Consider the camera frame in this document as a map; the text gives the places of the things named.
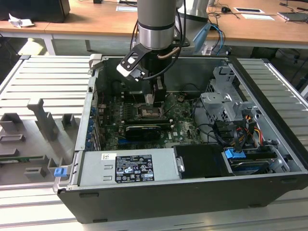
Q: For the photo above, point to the wooden office desk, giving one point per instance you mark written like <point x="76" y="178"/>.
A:
<point x="84" y="21"/>
<point x="260" y="29"/>

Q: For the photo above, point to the silver metal drive cage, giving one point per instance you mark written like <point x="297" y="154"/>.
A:
<point x="216" y="101"/>

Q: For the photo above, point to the grey parts rack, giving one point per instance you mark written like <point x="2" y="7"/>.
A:
<point x="36" y="144"/>

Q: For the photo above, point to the black plastic drive cover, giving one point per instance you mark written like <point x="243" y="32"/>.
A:
<point x="202" y="161"/>

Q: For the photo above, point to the crumpled white paper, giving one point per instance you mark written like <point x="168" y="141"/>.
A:
<point x="20" y="22"/>

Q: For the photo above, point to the grey case latch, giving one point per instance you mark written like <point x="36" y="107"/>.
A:
<point x="95" y="60"/>

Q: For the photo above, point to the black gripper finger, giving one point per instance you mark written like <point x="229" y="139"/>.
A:
<point x="160" y="98"/>

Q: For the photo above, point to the green motherboard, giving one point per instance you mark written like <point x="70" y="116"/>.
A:
<point x="185" y="125"/>

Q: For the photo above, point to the round coin battery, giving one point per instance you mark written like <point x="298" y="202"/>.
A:
<point x="181" y="97"/>

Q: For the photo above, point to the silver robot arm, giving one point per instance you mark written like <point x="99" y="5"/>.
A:
<point x="156" y="19"/>

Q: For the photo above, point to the large black box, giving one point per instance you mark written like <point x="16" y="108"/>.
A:
<point x="36" y="9"/>

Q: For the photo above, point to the grey laptop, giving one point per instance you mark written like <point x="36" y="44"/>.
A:
<point x="293" y="16"/>

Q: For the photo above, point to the small grey wrist camera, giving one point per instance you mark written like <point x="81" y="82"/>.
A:
<point x="160" y="84"/>

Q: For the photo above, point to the white paper sheet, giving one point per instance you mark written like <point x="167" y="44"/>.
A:
<point x="258" y="16"/>
<point x="126" y="8"/>

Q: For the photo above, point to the black computer mouse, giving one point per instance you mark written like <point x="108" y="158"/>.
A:
<point x="225" y="9"/>

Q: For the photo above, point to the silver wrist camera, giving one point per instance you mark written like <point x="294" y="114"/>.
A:
<point x="124" y="70"/>

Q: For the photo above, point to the black graphics card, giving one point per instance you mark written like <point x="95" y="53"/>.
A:
<point x="142" y="132"/>

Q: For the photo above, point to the green RAM stick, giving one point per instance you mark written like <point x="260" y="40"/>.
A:
<point x="21" y="158"/>

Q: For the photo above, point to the blue plastic latch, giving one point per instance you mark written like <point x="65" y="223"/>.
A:
<point x="60" y="172"/>

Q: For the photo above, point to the metal socket locking lever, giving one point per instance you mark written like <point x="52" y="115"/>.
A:
<point x="172" y="106"/>
<point x="134" y="98"/>

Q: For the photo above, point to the CPU socket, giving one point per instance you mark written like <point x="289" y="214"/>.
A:
<point x="149" y="113"/>

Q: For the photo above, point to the hard disk in blue carrier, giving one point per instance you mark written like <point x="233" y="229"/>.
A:
<point x="234" y="154"/>

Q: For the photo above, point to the black open PC case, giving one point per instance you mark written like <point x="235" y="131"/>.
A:
<point x="168" y="204"/>

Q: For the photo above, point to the grey power supply unit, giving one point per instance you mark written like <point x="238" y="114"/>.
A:
<point x="96" y="173"/>

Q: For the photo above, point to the silver CPU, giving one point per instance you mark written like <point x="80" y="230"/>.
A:
<point x="148" y="99"/>

